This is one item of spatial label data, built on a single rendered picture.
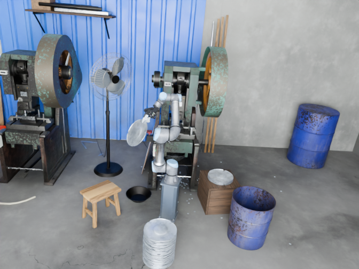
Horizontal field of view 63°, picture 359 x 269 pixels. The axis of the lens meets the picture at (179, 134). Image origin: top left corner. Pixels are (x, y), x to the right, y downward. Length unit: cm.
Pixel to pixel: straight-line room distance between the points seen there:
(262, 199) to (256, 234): 40
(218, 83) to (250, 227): 147
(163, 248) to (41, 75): 206
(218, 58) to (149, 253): 205
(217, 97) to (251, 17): 188
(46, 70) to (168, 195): 177
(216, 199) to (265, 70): 242
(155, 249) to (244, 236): 89
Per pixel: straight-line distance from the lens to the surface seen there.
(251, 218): 289
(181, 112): 352
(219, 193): 331
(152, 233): 267
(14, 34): 500
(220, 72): 320
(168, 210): 322
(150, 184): 380
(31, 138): 383
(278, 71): 503
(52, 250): 309
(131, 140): 298
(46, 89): 338
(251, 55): 484
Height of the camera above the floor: 209
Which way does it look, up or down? 23 degrees down
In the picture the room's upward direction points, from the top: 5 degrees clockwise
